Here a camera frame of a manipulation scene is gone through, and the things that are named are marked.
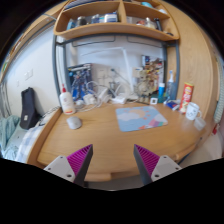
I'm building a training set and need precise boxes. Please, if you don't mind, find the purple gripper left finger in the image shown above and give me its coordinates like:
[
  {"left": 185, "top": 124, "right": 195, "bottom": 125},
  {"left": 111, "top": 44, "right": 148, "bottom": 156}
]
[{"left": 44, "top": 144, "right": 93, "bottom": 186}]

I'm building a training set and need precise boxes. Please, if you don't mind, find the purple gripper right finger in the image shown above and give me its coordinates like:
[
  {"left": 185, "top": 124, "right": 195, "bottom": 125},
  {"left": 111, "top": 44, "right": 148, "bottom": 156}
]
[{"left": 134, "top": 145, "right": 181, "bottom": 185}]

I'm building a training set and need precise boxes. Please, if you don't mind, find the grey computer mouse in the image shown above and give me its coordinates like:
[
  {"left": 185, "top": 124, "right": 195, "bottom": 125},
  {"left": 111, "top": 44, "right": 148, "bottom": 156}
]
[{"left": 67, "top": 116, "right": 82, "bottom": 130}]

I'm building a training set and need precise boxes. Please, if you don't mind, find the pastel patterned mouse pad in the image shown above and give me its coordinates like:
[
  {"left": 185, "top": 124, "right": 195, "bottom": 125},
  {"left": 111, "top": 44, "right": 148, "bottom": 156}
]
[{"left": 116, "top": 106, "right": 168, "bottom": 132}]

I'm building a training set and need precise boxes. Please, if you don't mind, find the plaid bed sheet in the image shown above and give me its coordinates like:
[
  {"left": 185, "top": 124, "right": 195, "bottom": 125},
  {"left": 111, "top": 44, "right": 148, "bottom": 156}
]
[{"left": 16, "top": 114, "right": 52, "bottom": 163}]

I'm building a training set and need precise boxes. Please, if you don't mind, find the clear plastic cup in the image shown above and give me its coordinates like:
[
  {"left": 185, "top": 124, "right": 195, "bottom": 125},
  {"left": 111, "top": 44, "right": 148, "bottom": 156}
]
[{"left": 194, "top": 117, "right": 206, "bottom": 131}]

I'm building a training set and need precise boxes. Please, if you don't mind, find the small white clock cube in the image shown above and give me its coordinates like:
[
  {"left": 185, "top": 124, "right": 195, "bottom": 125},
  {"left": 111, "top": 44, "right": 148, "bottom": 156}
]
[{"left": 150, "top": 98, "right": 158, "bottom": 105}]

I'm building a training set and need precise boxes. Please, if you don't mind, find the blue packet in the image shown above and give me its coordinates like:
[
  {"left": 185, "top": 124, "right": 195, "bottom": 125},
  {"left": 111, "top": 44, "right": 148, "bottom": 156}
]
[{"left": 166, "top": 100, "right": 180, "bottom": 111}]

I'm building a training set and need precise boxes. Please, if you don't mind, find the white pump lotion bottle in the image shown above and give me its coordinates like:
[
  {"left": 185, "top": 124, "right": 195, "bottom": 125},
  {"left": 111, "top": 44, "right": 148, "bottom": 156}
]
[{"left": 59, "top": 86, "right": 75, "bottom": 115}]

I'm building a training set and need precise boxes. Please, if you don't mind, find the black bag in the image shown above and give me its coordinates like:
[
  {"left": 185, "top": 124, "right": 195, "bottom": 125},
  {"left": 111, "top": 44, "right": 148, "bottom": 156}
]
[{"left": 20, "top": 88, "right": 39, "bottom": 130}]

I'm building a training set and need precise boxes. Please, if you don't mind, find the white mug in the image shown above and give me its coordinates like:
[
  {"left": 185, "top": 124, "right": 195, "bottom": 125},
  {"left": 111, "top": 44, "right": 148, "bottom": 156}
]
[{"left": 186, "top": 102, "right": 202, "bottom": 120}]

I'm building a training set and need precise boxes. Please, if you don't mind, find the white power adapter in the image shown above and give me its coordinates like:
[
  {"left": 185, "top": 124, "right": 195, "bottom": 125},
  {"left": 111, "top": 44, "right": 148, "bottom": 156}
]
[{"left": 83, "top": 94, "right": 95, "bottom": 105}]

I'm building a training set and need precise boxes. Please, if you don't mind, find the white desk lamp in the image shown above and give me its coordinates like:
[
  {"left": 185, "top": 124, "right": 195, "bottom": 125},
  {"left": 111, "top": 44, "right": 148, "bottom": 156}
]
[{"left": 79, "top": 46, "right": 134, "bottom": 105}]

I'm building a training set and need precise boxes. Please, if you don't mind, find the teal blanket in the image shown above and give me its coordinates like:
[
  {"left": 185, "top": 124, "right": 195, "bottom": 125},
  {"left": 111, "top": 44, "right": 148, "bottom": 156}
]
[{"left": 0, "top": 115, "right": 20, "bottom": 154}]

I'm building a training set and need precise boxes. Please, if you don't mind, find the blue tube bottle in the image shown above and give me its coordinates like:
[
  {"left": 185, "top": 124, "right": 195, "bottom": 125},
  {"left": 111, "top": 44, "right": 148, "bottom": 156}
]
[{"left": 158, "top": 83, "right": 165, "bottom": 103}]

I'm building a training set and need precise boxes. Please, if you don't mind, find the electric toothbrush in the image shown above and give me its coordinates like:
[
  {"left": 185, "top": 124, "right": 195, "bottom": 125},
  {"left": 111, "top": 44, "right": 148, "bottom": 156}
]
[{"left": 166, "top": 70, "right": 175, "bottom": 100}]

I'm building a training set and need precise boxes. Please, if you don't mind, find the red chips can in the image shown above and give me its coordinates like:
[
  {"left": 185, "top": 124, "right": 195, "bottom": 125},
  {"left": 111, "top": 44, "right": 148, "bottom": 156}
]
[{"left": 179, "top": 82, "right": 194, "bottom": 114}]

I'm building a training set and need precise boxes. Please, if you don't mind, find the blue box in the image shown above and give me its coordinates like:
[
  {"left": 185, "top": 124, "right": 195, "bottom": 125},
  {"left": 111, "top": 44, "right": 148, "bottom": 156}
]
[{"left": 68, "top": 63, "right": 92, "bottom": 101}]

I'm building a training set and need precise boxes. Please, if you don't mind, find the wooden wall shelf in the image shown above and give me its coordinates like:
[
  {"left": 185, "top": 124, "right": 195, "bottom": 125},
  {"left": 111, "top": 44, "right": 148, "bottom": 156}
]
[{"left": 54, "top": 0, "right": 179, "bottom": 41}]

